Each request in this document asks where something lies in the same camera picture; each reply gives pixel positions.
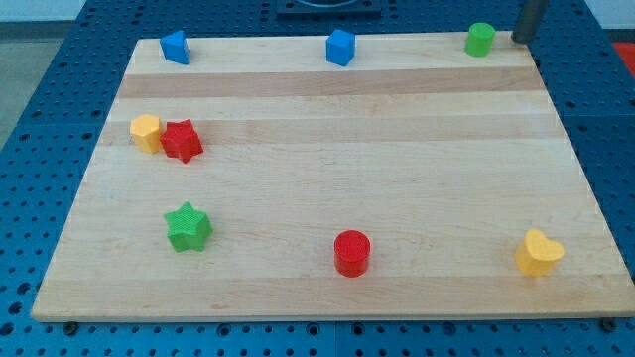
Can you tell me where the yellow heart block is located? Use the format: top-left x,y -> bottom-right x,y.
515,229 -> 566,277

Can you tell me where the yellow hexagon block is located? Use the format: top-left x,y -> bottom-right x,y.
129,114 -> 162,154

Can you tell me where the red star block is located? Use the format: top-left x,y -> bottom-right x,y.
160,119 -> 204,164

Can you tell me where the green cylinder block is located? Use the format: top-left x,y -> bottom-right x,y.
464,22 -> 496,58

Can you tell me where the blue triangle block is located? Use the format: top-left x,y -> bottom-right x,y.
160,30 -> 190,64

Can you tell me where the red cylinder block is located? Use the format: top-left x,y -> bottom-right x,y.
333,230 -> 371,278

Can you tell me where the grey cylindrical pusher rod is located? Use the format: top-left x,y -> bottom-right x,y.
511,0 -> 549,45

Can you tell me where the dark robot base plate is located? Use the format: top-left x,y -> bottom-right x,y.
274,0 -> 382,18

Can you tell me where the blue cube block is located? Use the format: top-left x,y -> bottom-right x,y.
325,29 -> 356,66

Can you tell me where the wooden board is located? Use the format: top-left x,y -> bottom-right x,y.
32,31 -> 634,322

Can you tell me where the green star block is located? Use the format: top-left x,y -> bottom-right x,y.
164,201 -> 213,253

